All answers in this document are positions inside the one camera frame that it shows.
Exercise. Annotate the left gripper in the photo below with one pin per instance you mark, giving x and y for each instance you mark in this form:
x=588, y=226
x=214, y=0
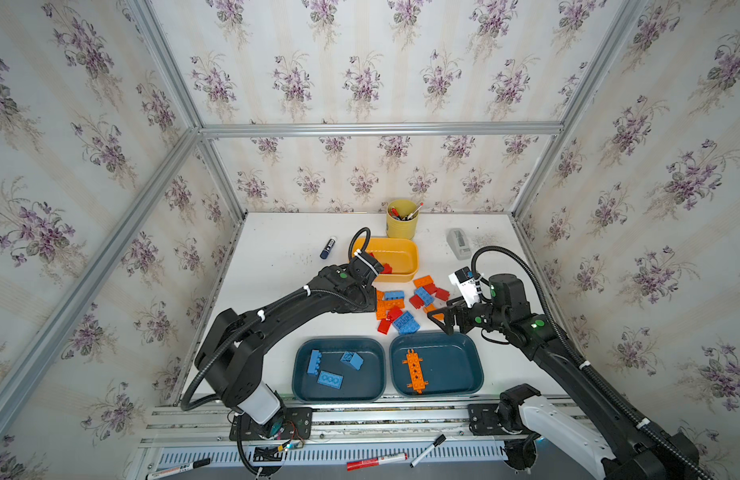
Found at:
x=370, y=264

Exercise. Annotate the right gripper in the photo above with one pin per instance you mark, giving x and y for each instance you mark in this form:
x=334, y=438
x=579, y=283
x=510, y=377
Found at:
x=458, y=310

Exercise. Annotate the long orange lego plate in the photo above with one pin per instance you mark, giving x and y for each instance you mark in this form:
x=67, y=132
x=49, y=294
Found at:
x=414, y=361

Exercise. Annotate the blue sloped lego brick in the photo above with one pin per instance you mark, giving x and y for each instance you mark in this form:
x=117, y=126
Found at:
x=352, y=359

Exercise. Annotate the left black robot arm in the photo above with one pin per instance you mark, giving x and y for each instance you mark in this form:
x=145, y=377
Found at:
x=230, y=362

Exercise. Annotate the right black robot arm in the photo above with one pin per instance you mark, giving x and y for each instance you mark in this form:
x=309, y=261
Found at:
x=622, y=442

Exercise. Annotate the orange curved lego piece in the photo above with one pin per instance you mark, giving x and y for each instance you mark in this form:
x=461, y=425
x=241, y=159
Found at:
x=431, y=308

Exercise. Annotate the blue long lego brick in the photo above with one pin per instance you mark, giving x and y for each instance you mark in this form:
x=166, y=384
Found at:
x=425, y=297

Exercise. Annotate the red lego right panel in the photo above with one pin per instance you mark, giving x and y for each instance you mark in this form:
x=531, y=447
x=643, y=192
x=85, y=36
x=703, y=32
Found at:
x=431, y=288

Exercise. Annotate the orange lego brick pair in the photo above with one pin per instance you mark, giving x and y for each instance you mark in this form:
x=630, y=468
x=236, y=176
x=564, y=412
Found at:
x=384, y=306

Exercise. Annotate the red lego left panel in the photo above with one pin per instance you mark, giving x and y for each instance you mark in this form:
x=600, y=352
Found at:
x=416, y=302

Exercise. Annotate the large blue lego block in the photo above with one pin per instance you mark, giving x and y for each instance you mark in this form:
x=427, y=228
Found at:
x=406, y=324

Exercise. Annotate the orange flat lego top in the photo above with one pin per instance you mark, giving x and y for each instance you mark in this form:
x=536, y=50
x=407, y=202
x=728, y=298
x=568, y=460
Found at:
x=423, y=281

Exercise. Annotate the blue glue stick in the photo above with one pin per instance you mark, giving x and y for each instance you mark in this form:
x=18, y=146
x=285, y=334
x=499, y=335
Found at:
x=328, y=248

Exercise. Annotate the red lego brick small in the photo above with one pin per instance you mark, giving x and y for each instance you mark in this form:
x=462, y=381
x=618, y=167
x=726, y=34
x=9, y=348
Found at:
x=385, y=326

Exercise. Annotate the right teal plastic bin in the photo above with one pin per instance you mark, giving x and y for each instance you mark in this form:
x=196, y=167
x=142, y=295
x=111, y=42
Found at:
x=450, y=364

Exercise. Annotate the teal plastic bin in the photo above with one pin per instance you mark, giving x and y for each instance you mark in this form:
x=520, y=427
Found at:
x=450, y=364
x=365, y=385

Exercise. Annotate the yellow plastic bin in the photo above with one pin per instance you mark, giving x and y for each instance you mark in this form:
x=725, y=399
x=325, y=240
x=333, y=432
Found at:
x=401, y=255

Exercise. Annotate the left teal plastic bin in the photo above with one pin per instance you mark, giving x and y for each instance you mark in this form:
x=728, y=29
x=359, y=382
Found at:
x=365, y=385

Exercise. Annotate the grey stapler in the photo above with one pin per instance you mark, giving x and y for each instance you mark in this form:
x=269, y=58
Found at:
x=459, y=244

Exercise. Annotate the yellow pen cup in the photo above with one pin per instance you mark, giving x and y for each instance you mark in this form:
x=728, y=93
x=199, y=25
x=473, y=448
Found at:
x=402, y=218

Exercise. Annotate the black white marker pen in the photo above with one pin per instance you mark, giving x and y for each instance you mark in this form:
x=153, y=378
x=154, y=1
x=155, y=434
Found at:
x=428, y=450

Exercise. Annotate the red marker pen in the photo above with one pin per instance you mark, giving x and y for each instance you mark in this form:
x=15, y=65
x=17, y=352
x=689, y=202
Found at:
x=377, y=461

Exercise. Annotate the black marker at left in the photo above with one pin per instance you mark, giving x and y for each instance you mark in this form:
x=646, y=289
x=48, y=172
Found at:
x=179, y=469

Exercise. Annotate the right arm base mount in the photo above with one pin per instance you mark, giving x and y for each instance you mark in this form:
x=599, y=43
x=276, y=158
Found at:
x=496, y=420

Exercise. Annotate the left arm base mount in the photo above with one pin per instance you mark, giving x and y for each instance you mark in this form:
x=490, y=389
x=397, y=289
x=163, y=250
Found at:
x=291, y=424

